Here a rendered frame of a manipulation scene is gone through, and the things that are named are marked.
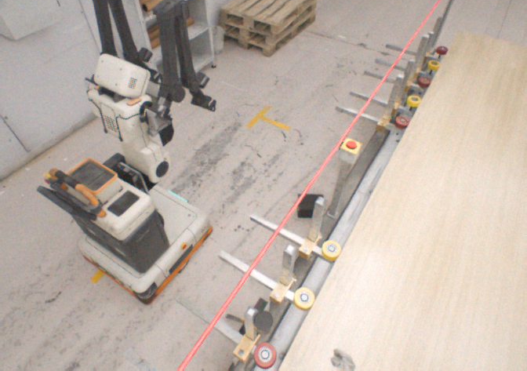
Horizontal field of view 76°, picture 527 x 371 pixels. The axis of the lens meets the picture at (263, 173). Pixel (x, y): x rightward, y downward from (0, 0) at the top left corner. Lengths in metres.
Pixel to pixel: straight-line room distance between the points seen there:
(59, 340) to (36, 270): 0.56
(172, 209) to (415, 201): 1.54
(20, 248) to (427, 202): 2.71
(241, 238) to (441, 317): 1.50
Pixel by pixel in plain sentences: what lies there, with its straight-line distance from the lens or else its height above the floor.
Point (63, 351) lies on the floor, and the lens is 2.55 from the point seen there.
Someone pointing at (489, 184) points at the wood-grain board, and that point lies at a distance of 2.03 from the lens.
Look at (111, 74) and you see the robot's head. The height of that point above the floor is 1.35.
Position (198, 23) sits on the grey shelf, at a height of 0.52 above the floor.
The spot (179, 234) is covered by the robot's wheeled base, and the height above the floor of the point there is 0.28.
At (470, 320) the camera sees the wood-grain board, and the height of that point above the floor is 0.90.
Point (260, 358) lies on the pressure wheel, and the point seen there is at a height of 0.90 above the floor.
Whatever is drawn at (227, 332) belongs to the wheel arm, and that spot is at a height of 0.86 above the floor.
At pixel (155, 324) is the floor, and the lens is 2.40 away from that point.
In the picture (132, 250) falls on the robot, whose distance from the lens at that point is 1.96.
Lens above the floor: 2.20
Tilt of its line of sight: 49 degrees down
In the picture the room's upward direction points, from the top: straight up
